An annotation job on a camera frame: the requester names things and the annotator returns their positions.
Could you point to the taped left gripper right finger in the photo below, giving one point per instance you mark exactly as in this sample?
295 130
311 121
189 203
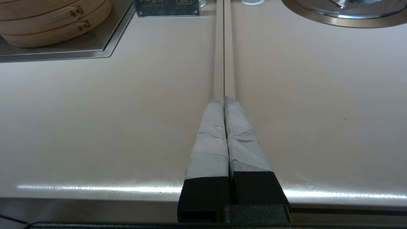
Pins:
248 165

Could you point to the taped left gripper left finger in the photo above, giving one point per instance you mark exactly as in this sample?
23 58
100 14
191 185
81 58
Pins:
210 159

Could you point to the hinged steel lid black knob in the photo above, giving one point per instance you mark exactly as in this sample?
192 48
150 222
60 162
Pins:
365 9

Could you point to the steel steamer tray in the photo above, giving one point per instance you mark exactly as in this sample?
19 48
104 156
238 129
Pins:
95 51

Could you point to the dark acrylic label sign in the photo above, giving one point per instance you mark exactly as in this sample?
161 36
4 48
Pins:
165 8

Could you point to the white metal pole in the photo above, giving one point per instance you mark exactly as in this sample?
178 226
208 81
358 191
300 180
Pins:
252 2

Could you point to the bamboo steamer stack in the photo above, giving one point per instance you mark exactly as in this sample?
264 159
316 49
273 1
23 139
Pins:
47 25

